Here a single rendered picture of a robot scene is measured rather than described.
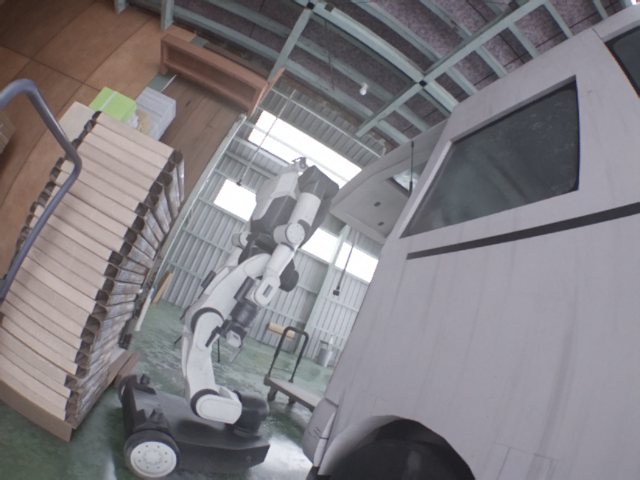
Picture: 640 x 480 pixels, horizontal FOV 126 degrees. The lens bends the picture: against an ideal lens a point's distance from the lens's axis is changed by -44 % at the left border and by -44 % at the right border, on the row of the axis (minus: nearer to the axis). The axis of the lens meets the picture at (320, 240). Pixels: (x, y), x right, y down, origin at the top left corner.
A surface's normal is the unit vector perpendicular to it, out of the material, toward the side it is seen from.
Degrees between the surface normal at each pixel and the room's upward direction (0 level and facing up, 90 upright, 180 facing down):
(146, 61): 90
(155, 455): 90
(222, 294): 90
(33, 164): 90
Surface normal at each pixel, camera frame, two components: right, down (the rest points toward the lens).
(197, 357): 0.42, 0.33
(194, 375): 0.62, -0.04
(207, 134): 0.43, -0.16
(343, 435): 0.13, 0.41
